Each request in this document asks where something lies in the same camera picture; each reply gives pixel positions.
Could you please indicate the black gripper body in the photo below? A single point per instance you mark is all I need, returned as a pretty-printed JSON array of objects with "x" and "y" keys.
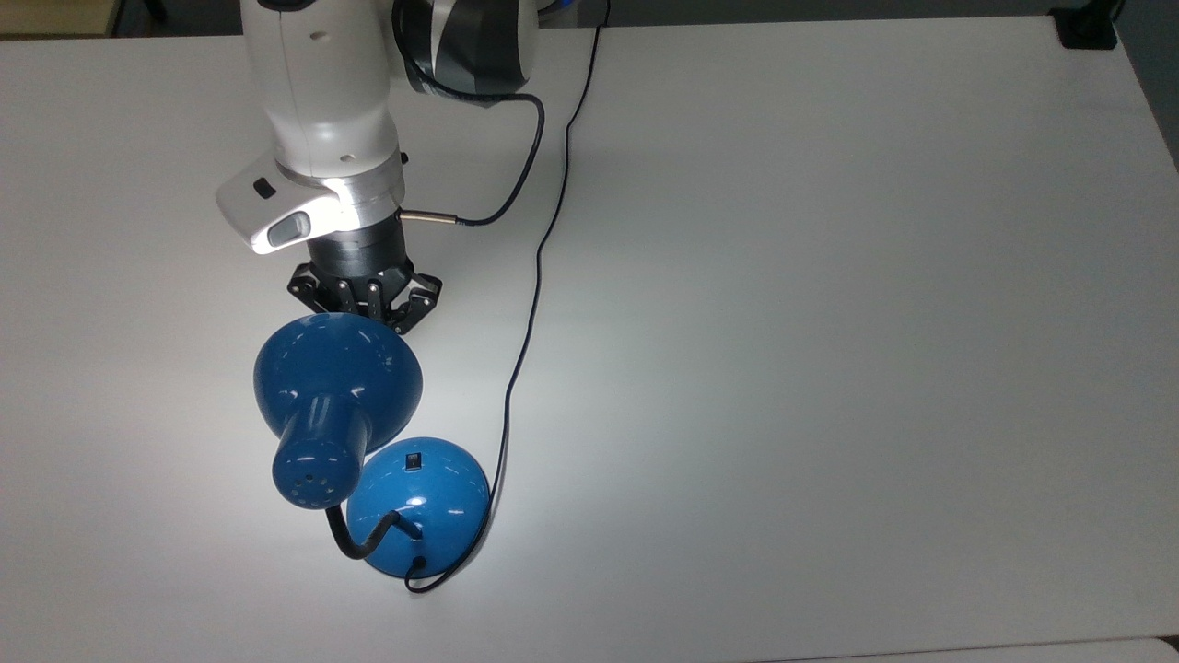
[{"x": 357, "y": 249}]

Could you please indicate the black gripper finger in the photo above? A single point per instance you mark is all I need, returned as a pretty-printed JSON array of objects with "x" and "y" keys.
[
  {"x": 324, "y": 293},
  {"x": 410, "y": 299}
]

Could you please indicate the blue desk lamp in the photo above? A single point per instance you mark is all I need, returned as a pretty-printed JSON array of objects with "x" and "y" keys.
[{"x": 336, "y": 387}]

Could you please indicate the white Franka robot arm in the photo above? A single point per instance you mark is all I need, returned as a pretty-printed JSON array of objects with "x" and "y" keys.
[{"x": 318, "y": 101}]

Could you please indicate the dark chair leg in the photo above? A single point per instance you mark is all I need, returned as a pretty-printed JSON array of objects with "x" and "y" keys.
[{"x": 157, "y": 9}]

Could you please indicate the wooden furniture piece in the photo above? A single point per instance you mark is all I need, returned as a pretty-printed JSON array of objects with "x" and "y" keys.
[{"x": 55, "y": 17}]

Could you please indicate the black table clamp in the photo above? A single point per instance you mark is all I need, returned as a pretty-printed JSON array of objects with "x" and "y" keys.
[{"x": 1085, "y": 26}]

